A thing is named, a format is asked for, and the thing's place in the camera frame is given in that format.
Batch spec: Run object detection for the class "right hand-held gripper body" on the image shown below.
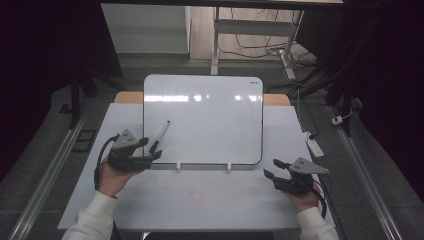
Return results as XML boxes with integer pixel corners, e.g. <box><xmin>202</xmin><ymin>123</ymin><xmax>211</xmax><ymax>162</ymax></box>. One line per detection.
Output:
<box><xmin>271</xmin><ymin>157</ymin><xmax>330</xmax><ymax>196</ymax></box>

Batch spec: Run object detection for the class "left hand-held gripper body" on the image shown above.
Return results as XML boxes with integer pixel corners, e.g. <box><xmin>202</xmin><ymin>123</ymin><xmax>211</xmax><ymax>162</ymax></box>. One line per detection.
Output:
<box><xmin>106</xmin><ymin>128</ymin><xmax>155</xmax><ymax>173</ymax></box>

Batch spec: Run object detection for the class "black and white marker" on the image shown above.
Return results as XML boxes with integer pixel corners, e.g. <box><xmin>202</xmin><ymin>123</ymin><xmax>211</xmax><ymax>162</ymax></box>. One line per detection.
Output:
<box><xmin>148</xmin><ymin>120</ymin><xmax>171</xmax><ymax>155</ymax></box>

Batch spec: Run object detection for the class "white whiteboard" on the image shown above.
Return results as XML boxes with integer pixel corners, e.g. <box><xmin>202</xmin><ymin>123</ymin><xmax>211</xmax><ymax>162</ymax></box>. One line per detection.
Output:
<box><xmin>142</xmin><ymin>73</ymin><xmax>264</xmax><ymax>166</ymax></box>

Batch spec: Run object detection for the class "person's right hand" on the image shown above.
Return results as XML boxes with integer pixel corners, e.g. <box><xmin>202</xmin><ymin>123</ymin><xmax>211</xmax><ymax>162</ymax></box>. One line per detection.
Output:
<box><xmin>285</xmin><ymin>181</ymin><xmax>324</xmax><ymax>214</ymax></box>

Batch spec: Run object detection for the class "person's left hand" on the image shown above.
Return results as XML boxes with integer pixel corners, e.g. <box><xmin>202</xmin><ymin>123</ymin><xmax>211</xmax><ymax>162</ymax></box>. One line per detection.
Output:
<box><xmin>95</xmin><ymin>156</ymin><xmax>143</xmax><ymax>200</ymax></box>

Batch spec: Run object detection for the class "white power strip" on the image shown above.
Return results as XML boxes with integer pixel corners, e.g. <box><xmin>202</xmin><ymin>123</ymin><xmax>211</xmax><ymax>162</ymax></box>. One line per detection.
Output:
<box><xmin>302</xmin><ymin>131</ymin><xmax>325</xmax><ymax>159</ymax></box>

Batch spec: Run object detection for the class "wooden table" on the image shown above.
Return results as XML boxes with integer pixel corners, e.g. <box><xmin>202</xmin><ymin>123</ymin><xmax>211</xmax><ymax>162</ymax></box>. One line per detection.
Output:
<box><xmin>113</xmin><ymin>91</ymin><xmax>292</xmax><ymax>107</ymax></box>

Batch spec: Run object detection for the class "white table cover sheet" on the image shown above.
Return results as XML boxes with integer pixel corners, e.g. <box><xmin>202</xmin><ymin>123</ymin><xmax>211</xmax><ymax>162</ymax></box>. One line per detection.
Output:
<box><xmin>57</xmin><ymin>102</ymin><xmax>336</xmax><ymax>232</ymax></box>

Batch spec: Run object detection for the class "black metal stand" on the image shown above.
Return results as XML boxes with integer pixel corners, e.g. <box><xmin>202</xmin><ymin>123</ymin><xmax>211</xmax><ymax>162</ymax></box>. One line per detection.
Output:
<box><xmin>59</xmin><ymin>63</ymin><xmax>125</xmax><ymax>130</ymax></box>
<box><xmin>289</xmin><ymin>39</ymin><xmax>365</xmax><ymax>138</ymax></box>

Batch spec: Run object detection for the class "white cabinet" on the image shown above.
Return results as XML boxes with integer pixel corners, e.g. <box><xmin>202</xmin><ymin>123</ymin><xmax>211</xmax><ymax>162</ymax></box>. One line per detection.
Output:
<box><xmin>100</xmin><ymin>3</ymin><xmax>192</xmax><ymax>55</ymax></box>

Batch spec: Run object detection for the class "left hand-held gripper black cable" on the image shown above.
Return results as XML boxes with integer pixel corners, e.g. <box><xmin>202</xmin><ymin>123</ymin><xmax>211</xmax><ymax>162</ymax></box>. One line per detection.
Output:
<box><xmin>93</xmin><ymin>133</ymin><xmax>121</xmax><ymax>192</ymax></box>

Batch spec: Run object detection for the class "hand-held gripper black cable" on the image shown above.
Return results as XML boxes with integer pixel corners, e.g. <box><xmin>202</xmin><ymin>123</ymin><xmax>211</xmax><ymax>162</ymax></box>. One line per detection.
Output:
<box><xmin>93</xmin><ymin>133</ymin><xmax>121</xmax><ymax>192</ymax></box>
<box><xmin>311</xmin><ymin>179</ymin><xmax>328</xmax><ymax>220</ymax></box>

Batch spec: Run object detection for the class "right hand-held gripper black cable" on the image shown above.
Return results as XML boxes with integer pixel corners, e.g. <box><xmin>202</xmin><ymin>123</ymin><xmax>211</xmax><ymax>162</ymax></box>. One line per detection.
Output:
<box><xmin>311</xmin><ymin>179</ymin><xmax>328</xmax><ymax>220</ymax></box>

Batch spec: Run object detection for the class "black floor frame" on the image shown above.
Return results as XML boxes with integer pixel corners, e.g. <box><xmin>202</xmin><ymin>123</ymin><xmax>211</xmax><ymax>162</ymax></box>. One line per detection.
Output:
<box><xmin>71</xmin><ymin>129</ymin><xmax>98</xmax><ymax>154</ymax></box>

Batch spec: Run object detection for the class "aluminium rail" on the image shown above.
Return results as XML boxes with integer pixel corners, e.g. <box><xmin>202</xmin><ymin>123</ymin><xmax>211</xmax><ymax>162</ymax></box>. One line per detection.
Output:
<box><xmin>7</xmin><ymin>99</ymin><xmax>94</xmax><ymax>240</ymax></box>
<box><xmin>327</xmin><ymin>105</ymin><xmax>404</xmax><ymax>240</ymax></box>

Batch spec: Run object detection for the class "tangle of black floor cables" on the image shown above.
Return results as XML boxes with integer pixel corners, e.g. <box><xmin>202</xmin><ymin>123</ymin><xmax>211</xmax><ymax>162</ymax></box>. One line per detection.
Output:
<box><xmin>218</xmin><ymin>7</ymin><xmax>318</xmax><ymax>69</ymax></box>

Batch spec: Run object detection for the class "white desk frame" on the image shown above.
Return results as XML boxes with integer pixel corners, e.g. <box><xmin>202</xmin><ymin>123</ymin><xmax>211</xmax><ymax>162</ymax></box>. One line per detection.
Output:
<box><xmin>210</xmin><ymin>6</ymin><xmax>305</xmax><ymax>81</ymax></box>

